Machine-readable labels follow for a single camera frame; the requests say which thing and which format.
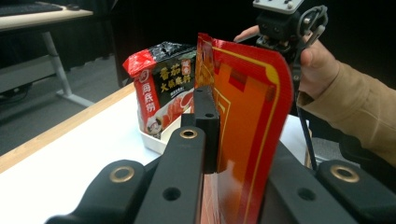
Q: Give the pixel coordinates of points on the white table mat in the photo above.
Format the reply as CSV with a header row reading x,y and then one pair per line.
x,y
77,161

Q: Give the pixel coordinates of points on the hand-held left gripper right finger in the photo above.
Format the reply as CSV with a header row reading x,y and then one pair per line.
x,y
299,193

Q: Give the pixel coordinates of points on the white divided plastic container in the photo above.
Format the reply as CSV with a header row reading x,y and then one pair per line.
x,y
155,140

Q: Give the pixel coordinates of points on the orange-red packet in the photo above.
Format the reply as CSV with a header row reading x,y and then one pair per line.
x,y
249,124

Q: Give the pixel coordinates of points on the wooden desk with white legs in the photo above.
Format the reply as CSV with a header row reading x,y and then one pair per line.
x,y
31,19

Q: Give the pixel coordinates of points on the black keyboard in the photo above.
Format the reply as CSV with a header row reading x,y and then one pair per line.
x,y
28,8

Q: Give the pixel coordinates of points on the wooden table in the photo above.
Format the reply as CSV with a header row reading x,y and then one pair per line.
x,y
62,128

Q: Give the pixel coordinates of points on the red and black sauce packet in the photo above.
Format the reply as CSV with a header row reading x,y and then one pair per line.
x,y
162,87

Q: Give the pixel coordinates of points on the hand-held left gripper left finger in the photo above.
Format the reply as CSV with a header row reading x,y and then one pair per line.
x,y
205,124

